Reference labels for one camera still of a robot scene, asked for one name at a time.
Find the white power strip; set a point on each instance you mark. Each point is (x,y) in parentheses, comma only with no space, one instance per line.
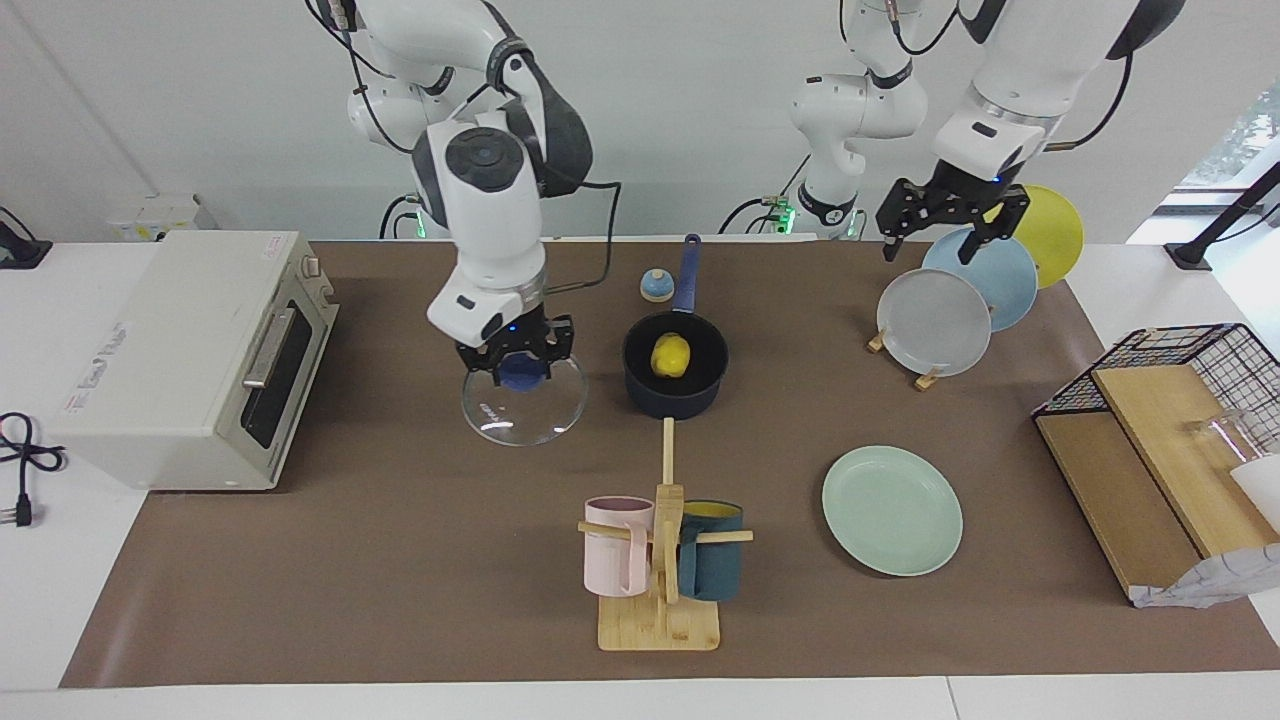
(160,215)

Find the dark teal mug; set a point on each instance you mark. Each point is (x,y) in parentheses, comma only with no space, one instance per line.
(715,565)

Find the black clamp mount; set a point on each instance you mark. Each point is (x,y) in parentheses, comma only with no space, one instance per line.
(22,250)

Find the light blue plate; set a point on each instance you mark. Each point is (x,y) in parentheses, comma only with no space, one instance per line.
(1005,290)

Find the wooden mug tree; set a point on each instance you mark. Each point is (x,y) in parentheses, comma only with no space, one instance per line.
(660,625)

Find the pink mug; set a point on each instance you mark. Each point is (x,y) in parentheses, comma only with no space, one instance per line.
(610,560)

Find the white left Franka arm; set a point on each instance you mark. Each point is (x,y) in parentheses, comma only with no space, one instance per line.
(1010,130)

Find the wooden shelf boards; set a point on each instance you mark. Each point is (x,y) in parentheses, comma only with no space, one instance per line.
(1120,490)

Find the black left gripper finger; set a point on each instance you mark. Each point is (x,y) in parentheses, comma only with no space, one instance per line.
(1005,215)
(893,225)

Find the dark blue saucepan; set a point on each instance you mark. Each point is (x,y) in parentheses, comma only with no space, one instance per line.
(675,395)

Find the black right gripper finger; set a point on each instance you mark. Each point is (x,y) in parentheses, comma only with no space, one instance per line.
(560,345)
(478,362)

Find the yellow plate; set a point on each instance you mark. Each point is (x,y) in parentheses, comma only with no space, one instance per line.
(1055,235)

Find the wooden plate rack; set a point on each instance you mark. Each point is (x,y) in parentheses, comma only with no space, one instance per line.
(927,379)

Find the cream toaster oven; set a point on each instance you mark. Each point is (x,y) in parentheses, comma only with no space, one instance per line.
(170,350)

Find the green plate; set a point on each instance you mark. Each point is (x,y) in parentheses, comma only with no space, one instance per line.
(892,512)

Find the white cup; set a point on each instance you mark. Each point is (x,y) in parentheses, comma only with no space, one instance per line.
(1262,490)

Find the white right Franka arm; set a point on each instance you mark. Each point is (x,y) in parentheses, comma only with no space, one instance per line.
(490,200)

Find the white marble-patterned sheet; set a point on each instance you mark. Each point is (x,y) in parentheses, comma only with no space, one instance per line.
(1215,580)

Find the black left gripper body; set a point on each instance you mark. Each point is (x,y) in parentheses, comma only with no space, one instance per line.
(955,195)

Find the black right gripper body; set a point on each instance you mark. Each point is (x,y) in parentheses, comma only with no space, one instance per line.
(512,335)

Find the black angled stand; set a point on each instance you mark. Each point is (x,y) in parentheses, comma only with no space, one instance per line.
(1225,215)

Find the yellow lemon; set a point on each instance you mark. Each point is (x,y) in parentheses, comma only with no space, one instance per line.
(671,356)

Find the brown table mat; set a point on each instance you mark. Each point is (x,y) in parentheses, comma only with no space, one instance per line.
(400,560)

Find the glass lid with blue knob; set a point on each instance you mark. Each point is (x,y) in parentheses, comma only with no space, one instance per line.
(525,415)

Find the clear glass cup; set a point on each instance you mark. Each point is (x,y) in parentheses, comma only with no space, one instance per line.
(1222,435)

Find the grey plate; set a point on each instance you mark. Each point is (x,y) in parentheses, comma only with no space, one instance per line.
(933,322)

